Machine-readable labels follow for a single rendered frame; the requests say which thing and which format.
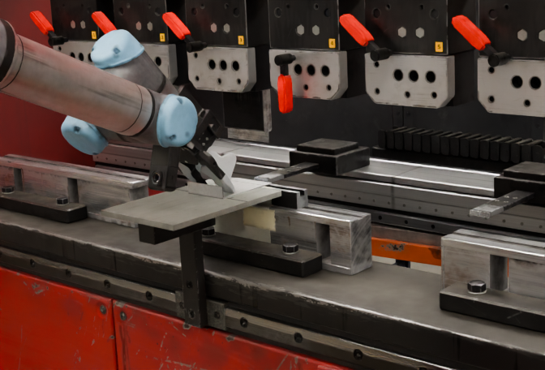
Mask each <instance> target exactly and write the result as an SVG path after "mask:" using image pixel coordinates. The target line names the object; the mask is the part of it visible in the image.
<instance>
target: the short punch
mask: <svg viewBox="0 0 545 370"><path fill-rule="evenodd" d="M222 102H223V116H224V127H225V128H228V138H233V139H240V140H253V141H259V142H267V143H269V135H268V132H269V131H271V130H272V116H271V100H270V89H265V90H261V91H257V92H252V91H249V92H222Z"/></svg>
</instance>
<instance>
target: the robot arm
mask: <svg viewBox="0 0 545 370"><path fill-rule="evenodd" d="M91 60H92V61H93V62H94V66H92V65H89V64H87V63H86V62H82V61H80V60H78V59H76V58H73V57H71V56H68V55H66V54H63V53H61V52H58V51H57V50H54V49H51V48H49V47H47V46H44V45H42V44H39V43H37V42H35V41H32V40H29V39H28V38H26V37H22V36H20V35H18V34H16V33H15V30H14V29H13V27H12V26H11V24H10V23H8V22H7V21H5V20H4V19H1V18H0V93H5V94H7V95H10V96H13V97H16V98H19V99H21V100H24V101H28V102H31V103H33V104H35V105H39V106H42V107H45V108H47V109H50V110H53V111H56V112H59V113H61V114H65V115H67V117H66V119H65V120H64V122H63V124H62V127H61V131H62V135H63V137H64V138H65V139H66V140H67V142H68V143H69V144H70V145H72V146H73V147H74V148H76V149H78V150H79V151H81V152H83V153H87V154H89V155H97V154H99V153H101V152H102V151H103V150H104V148H105V147H107V146H108V145H109V144H108V143H109V142H110V141H111V140H112V141H120V142H128V143H138V144H153V146H152V158H151V165H150V171H149V178H148V187H149V188H150V189H152V190H155V191H168V192H172V191H175V189H176V183H177V177H178V170H179V171H180V172H181V173H182V174H184V175H185V176H186V177H187V178H188V179H190V180H191V181H192V182H194V183H204V184H207V183H206V181H205V180H204V179H203V178H202V177H201V174H200V171H203V172H204V173H205V174H206V175H207V176H209V177H210V178H211V179H212V180H213V181H214V183H215V184H216V185H218V186H220V187H223V192H228V193H232V194H234V193H235V189H234V185H233V184H232V182H231V180H230V178H231V175H232V173H233V170H234V166H235V163H236V156H235V155H234V154H233V153H227V154H225V155H224V156H222V157H221V156H220V155H218V154H217V153H216V152H214V151H210V152H208V153H207V150H208V148H209V147H211V146H212V144H213V142H214V141H215V139H219V138H220V136H221V134H222V132H223V131H224V130H225V128H224V127H223V126H222V125H221V124H220V122H219V121H218V120H217V118H216V117H215V115H214V114H213V113H212V111H211V110H206V109H203V108H202V107H201V106H200V104H199V103H198V102H197V101H196V99H195V98H194V97H193V96H192V95H191V93H190V92H189V91H188V89H187V88H186V87H185V86H182V85H181V86H176V85H172V84H171V83H170V81H169V80H168V79H167V78H166V76H165V75H164V74H163V73H162V71H161V70H160V69H159V67H158V66H157V65H156V63H155V62H154V61H153V60H152V59H151V58H150V56H149V55H148V54H147V52H146V51H145V50H144V47H143V46H142V45H141V44H140V43H139V42H138V41H137V40H136V39H135V38H134V37H133V36H132V35H131V34H130V33H129V32H128V31H126V30H122V29H119V30H113V31H111V32H108V33H106V34H105V35H104V36H103V37H101V38H100V39H99V40H98V41H97V42H96V43H95V45H94V46H93V47H92V52H91ZM204 113H206V114H205V115H204V116H203V117H202V118H201V117H200V116H201V115H202V114H204ZM212 118H213V119H214V120H215V121H216V122H217V124H218V125H219V127H218V129H217V131H216V132H215V130H216V126H215V125H214V124H209V122H210V120H211V119H212Z"/></svg>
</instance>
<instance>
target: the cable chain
mask: <svg viewBox="0 0 545 370"><path fill-rule="evenodd" d="M378 145H379V147H380V148H390V149H395V148H396V149H398V150H404V149H405V150H406V151H415V152H425V153H434V154H441V153H442V154H444V155H451V154H452V155H453V156H454V157H459V156H463V157H472V158H477V159H479V158H482V159H483V160H489V159H492V160H493V161H500V160H502V161H504V162H510V161H512V162H513V163H521V162H524V161H531V162H538V163H545V142H544V141H543V140H532V139H526V140H523V139H522V138H521V137H517V138H515V139H513V138H512V137H511V136H506V137H502V136H492V135H485V136H483V135H482V134H475V135H473V134H472V133H469V132H468V133H465V134H463V133H462V132H460V131H459V132H456V133H454V132H453V131H446V132H444V131H443V130H438V131H435V130H434V129H430V130H426V129H425V128H420V129H417V128H416V127H412V128H408V127H399V126H394V127H393V129H392V130H389V131H385V130H379V131H378Z"/></svg>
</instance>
